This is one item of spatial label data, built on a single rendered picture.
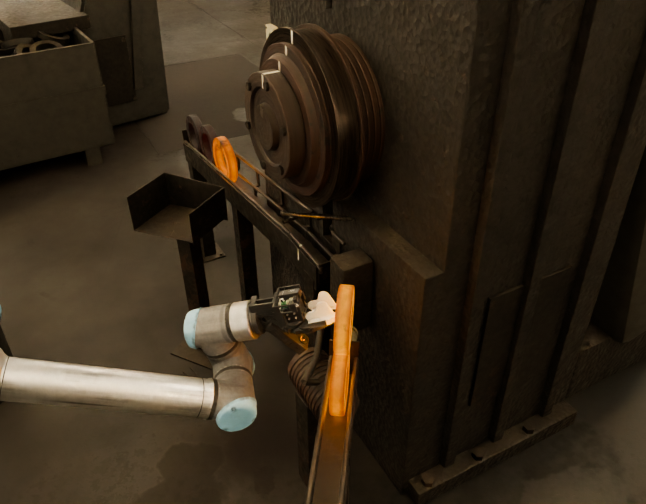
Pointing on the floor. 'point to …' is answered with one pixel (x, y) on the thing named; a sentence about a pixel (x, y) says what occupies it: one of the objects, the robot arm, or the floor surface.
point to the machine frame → (482, 215)
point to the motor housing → (308, 405)
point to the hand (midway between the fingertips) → (343, 312)
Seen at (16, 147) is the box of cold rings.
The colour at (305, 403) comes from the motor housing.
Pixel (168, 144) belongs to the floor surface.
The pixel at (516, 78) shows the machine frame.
